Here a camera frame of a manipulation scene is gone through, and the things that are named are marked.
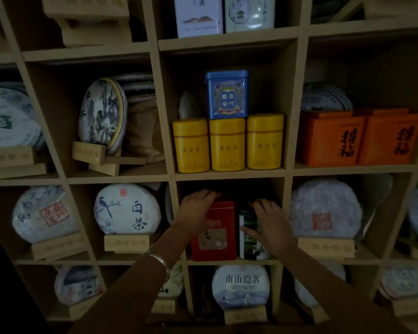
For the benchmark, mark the person's left hand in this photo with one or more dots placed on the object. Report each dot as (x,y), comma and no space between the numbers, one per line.
(191,215)

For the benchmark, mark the person's right hand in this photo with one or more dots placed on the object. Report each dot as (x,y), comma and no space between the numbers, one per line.
(273,229)

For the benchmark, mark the person's right thumb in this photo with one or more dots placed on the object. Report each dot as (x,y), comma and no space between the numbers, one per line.
(249,232)

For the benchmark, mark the person's left thumb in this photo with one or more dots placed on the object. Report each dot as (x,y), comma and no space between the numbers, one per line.
(213,225)

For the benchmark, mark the green and white tea tin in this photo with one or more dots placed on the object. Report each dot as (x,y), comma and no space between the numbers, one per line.
(249,248)

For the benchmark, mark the red tea tin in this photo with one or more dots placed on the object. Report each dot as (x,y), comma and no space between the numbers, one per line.
(216,245)

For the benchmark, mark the person's left forearm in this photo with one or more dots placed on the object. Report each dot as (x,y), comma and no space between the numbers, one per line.
(132,292)

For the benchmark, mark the person's right forearm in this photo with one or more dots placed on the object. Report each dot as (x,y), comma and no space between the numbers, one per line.
(331,299)

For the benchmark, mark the tea cake mountain landscape wrapper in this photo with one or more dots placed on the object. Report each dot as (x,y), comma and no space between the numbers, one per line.
(241,286)

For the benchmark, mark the tea cake pale print wrapper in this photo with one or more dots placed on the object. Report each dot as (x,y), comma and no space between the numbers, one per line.
(174,281)

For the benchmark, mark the tea cake red square label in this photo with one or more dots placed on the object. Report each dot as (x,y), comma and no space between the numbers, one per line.
(324,212)

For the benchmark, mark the yellow tea canister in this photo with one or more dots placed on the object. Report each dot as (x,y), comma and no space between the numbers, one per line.
(264,146)
(191,149)
(227,149)

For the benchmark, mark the wooden display stand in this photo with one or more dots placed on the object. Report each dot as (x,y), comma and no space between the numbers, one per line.
(326,247)
(319,314)
(82,307)
(57,246)
(94,156)
(10,163)
(412,306)
(245,315)
(90,17)
(126,243)
(163,306)
(393,6)

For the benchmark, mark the plain white wrapped tea cake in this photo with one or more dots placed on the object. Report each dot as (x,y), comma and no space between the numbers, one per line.
(304,292)

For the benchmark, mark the tea cake bird print wrapper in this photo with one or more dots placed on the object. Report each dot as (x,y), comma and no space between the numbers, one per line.
(127,210)

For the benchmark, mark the brown paper sack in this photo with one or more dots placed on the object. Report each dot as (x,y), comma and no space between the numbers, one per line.
(142,132)

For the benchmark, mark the orange tea box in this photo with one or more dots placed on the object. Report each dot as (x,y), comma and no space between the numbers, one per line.
(329,140)
(390,139)

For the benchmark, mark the grey foil pouch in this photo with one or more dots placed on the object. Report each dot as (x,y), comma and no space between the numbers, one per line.
(188,106)

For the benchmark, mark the blue square tea tin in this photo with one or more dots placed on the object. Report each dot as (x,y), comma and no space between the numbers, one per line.
(227,95)

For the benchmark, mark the tea cake dark scenery wrapper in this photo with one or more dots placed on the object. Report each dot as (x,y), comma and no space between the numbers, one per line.
(77,283)

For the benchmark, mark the tea cake ink painting wrapper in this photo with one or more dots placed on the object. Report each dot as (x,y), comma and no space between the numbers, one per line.
(102,114)

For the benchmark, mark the stack of striped tea cakes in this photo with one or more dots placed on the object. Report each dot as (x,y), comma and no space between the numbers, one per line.
(137,86)

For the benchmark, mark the tea cake grey pattern wrapper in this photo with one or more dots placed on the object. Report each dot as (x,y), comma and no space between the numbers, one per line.
(405,281)

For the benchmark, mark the tea cake red stamp wrapper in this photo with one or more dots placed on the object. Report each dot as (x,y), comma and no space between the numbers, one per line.
(43,213)

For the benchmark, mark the wooden cubby shelf unit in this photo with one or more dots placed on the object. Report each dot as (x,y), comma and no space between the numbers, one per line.
(226,39)

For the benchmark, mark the white tea tin mountain print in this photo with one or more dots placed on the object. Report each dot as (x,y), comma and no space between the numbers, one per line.
(198,15)

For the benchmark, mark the pale green tea tin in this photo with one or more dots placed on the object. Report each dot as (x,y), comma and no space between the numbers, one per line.
(249,12)

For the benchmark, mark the tea cake green emblem wrapper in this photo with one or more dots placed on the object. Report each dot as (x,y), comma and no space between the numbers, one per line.
(8,118)

